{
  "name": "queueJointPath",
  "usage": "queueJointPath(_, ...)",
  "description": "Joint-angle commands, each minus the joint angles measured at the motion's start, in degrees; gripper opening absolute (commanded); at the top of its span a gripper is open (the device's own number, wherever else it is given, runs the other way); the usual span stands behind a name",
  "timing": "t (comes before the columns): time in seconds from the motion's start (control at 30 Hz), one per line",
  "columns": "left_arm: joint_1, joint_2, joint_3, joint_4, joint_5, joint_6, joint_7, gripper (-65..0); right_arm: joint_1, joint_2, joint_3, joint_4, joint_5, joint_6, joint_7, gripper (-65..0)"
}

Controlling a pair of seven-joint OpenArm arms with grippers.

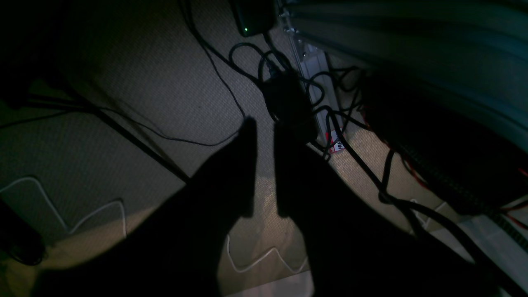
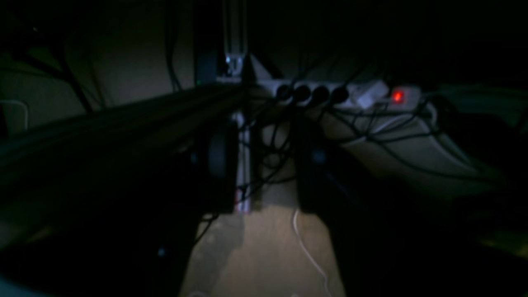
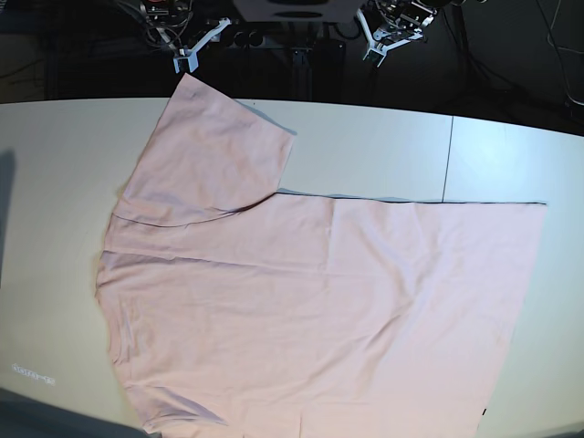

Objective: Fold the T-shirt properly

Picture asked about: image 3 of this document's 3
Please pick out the pink T-shirt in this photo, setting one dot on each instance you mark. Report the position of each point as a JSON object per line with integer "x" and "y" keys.
{"x": 235, "y": 310}

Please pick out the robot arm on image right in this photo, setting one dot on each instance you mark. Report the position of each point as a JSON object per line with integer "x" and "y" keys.
{"x": 393, "y": 21}

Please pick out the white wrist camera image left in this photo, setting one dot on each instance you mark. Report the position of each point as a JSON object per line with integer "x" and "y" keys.
{"x": 187, "y": 58}

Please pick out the black power strip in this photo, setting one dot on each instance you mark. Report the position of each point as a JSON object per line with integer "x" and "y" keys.
{"x": 240, "y": 38}

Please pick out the aluminium table leg post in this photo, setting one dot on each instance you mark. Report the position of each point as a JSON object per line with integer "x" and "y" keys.
{"x": 301, "y": 75}

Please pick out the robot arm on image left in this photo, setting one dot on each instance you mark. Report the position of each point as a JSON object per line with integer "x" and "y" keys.
{"x": 163, "y": 22}

